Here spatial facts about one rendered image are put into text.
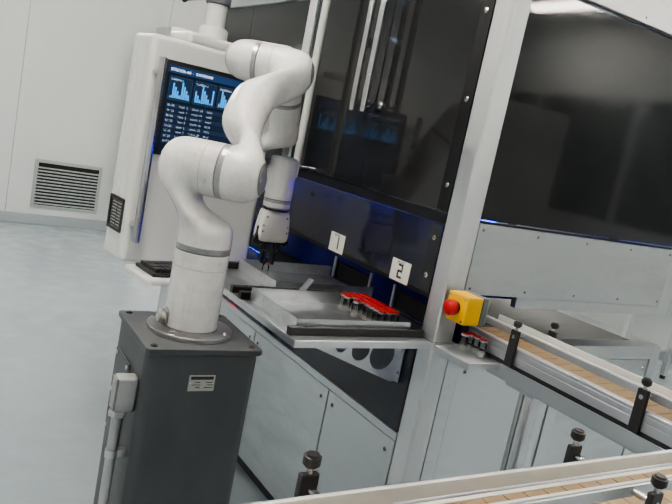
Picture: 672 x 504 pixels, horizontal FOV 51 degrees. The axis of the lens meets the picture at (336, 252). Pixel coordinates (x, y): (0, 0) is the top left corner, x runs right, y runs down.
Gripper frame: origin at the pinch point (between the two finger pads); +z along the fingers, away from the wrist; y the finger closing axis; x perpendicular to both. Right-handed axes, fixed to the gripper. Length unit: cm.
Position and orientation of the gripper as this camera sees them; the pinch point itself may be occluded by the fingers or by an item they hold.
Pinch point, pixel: (267, 257)
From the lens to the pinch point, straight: 218.8
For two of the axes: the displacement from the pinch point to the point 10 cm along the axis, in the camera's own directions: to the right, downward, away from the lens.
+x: 5.1, 2.4, -8.3
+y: -8.4, -0.7, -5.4
